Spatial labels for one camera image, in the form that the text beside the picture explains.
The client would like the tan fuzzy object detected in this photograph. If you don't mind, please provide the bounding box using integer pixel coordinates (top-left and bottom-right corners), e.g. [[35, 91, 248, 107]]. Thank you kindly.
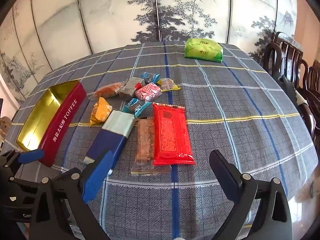
[[294, 166, 320, 207]]

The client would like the blue and silver long packet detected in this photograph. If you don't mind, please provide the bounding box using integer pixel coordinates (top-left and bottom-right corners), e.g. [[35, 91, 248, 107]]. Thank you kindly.
[[84, 110, 135, 170]]

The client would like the painted folding screen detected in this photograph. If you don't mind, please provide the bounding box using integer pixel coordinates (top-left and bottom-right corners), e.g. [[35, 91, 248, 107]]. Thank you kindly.
[[0, 0, 298, 103]]

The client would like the blue candy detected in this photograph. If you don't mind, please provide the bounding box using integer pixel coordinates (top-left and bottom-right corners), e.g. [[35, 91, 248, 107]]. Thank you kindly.
[[139, 72, 161, 84], [122, 98, 153, 117]]

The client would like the dark grey cloth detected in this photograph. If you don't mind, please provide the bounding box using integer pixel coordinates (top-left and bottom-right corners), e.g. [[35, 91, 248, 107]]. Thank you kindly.
[[275, 74, 309, 108]]

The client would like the pink patterned snack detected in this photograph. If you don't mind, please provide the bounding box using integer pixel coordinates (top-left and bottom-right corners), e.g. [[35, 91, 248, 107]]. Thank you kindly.
[[135, 84, 162, 103]]

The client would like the orange yellow snack packet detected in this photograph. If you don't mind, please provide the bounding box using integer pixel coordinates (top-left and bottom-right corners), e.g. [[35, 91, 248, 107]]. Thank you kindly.
[[89, 97, 113, 125]]

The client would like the grey-brown snack packet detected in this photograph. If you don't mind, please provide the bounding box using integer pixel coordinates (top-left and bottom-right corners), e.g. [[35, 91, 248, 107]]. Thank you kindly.
[[118, 77, 146, 100]]

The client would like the red tin box gold inside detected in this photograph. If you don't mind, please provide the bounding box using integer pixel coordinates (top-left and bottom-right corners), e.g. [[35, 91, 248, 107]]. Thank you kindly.
[[15, 79, 87, 168]]

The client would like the brown snack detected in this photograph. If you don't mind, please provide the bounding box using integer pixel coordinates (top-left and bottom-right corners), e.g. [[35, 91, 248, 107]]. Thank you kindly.
[[131, 118, 172, 176]]

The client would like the grey plaid tablecloth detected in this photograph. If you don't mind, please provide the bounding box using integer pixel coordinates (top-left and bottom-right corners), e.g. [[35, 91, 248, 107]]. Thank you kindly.
[[0, 41, 316, 240]]

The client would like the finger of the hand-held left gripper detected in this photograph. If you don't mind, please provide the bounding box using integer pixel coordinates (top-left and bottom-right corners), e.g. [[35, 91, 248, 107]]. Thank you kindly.
[[0, 149, 45, 180]]

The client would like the small yellow-edged snack packet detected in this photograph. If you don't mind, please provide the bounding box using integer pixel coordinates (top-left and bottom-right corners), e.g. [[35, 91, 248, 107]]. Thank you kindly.
[[157, 78, 181, 92]]

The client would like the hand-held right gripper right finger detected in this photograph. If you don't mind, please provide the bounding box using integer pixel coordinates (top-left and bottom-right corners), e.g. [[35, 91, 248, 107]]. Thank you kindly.
[[209, 149, 293, 240]]

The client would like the green tissue pack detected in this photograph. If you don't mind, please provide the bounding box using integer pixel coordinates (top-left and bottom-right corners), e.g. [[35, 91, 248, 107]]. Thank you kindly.
[[184, 38, 223, 63]]

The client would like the red foil snack packet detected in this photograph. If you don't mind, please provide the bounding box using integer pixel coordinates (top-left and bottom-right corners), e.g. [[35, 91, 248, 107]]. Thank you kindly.
[[152, 102, 196, 166]]

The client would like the beige carved object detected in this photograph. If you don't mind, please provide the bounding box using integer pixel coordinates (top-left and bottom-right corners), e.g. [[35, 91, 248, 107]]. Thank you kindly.
[[0, 117, 12, 140]]

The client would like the orange-red snack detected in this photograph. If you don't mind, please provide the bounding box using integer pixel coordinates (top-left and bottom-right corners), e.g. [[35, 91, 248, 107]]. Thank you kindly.
[[88, 81, 127, 100]]

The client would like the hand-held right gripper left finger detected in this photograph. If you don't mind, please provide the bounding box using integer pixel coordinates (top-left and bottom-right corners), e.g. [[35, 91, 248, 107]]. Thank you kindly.
[[29, 150, 115, 240]]

